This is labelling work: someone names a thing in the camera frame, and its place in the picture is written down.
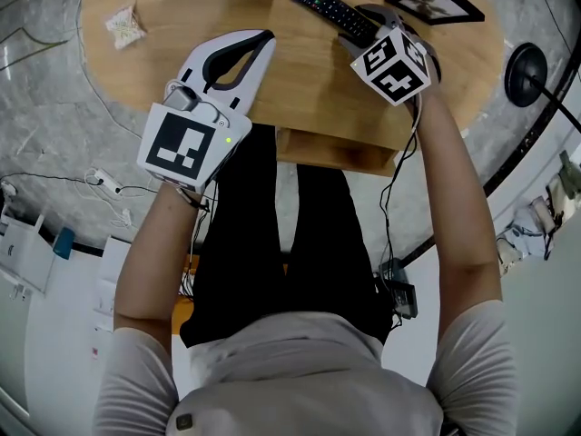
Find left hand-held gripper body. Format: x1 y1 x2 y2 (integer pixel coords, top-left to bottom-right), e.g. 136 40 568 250
136 79 253 194

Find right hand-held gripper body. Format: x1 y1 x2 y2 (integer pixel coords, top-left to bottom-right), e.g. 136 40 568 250
349 23 442 107

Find black remote control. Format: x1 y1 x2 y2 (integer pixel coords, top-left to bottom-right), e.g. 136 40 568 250
289 0 382 49

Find clear bag of cotton swabs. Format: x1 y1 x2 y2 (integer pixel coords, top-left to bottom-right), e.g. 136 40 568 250
104 5 147 52

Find person's left forearm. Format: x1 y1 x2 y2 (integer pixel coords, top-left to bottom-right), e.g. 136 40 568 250
113 183 211 332

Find person's right forearm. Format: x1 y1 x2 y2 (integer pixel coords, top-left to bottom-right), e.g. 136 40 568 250
410 91 505 311

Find round wooden table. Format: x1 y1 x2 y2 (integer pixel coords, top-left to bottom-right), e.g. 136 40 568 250
79 0 505 152

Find black wrist band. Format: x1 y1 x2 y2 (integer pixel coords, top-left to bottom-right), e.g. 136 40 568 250
174 186 211 213

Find white power strip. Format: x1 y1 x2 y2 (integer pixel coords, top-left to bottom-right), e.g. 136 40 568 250
88 166 123 195

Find person's black trousers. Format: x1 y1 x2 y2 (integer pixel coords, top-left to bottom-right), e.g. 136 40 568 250
180 123 394 349

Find black standing fan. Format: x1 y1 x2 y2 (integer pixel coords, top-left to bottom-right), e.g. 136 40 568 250
504 42 581 134

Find white flat box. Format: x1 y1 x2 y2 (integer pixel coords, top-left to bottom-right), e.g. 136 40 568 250
93 235 133 333

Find blue box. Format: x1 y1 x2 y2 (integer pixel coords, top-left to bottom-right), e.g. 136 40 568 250
52 226 76 261

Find grey-green bag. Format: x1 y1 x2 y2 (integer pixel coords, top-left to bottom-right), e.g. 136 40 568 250
556 150 581 199

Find pale blue bag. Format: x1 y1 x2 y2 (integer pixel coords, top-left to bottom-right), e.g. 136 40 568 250
494 218 546 268

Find black belt pack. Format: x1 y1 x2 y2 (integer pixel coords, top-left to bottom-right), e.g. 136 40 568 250
379 257 418 321

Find person's white shirt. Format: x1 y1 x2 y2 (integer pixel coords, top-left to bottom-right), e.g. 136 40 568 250
93 300 521 436

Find black picture frame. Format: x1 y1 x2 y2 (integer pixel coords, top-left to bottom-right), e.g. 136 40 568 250
384 0 486 26

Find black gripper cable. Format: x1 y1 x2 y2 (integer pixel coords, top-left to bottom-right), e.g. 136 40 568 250
181 183 220 297
379 91 424 272

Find black floor cable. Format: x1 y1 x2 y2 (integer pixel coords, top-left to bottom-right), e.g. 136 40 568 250
0 173 160 199

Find beige bag with black strap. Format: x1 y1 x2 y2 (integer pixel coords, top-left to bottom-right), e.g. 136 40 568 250
528 195 568 263

